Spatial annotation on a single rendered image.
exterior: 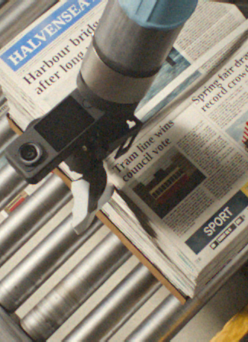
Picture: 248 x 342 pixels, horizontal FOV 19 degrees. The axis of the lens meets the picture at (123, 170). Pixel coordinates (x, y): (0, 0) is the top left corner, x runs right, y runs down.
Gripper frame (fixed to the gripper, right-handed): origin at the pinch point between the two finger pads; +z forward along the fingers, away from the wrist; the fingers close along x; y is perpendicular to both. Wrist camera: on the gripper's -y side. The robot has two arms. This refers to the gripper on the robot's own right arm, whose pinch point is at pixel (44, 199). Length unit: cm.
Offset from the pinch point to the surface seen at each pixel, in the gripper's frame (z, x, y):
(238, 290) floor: 73, -21, 78
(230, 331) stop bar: 14.2, -26.4, 18.1
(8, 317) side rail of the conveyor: 27.7, -2.5, 0.8
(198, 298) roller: 15.9, -19.9, 19.6
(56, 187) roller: 17.3, 7.1, 16.0
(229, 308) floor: 75, -23, 74
